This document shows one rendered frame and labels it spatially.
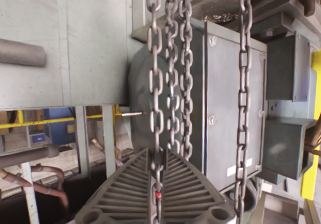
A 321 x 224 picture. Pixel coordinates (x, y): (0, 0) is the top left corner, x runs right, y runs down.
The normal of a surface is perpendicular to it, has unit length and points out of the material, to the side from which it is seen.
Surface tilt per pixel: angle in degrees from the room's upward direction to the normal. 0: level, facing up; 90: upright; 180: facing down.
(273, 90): 90
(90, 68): 90
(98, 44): 90
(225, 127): 90
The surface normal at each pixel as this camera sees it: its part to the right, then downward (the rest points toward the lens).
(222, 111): 0.49, 0.07
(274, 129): -0.87, 0.07
